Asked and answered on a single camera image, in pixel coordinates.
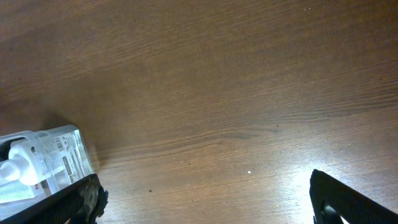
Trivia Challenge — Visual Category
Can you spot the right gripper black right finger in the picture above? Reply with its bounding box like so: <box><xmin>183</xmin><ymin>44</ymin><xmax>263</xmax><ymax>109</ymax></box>
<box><xmin>309</xmin><ymin>169</ymin><xmax>397</xmax><ymax>224</ymax></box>

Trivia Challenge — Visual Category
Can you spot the white clear-cap bottle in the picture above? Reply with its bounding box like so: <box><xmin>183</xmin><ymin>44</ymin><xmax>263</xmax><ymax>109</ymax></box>
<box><xmin>1</xmin><ymin>139</ymin><xmax>47</xmax><ymax>186</ymax></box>

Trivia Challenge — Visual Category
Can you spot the clear plastic container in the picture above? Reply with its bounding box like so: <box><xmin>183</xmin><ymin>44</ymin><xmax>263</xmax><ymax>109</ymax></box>
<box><xmin>1</xmin><ymin>125</ymin><xmax>94</xmax><ymax>221</ymax></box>

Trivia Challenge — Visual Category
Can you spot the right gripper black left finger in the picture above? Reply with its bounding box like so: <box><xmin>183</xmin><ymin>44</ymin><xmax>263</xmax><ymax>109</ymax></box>
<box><xmin>1</xmin><ymin>174</ymin><xmax>108</xmax><ymax>224</ymax></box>

